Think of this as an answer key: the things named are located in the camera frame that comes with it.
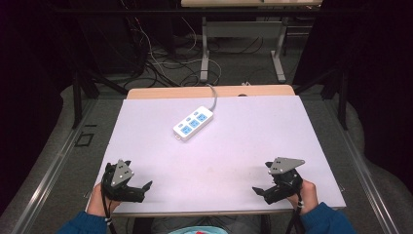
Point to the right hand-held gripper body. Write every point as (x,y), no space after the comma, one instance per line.
(285,177)

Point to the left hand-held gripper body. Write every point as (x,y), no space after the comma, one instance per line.
(120,174)

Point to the person's right hand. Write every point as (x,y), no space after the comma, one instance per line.
(307,195)

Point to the person's left hand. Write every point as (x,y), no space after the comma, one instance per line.
(97,203)

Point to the person's body clothing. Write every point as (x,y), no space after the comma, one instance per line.
(201,227)

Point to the white power strip blue sockets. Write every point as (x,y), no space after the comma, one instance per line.
(193,123)

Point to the black metal stand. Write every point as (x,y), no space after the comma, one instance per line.
(341,94)
(81,94)

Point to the grey metal frame desk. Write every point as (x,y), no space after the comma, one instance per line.
(243,29)

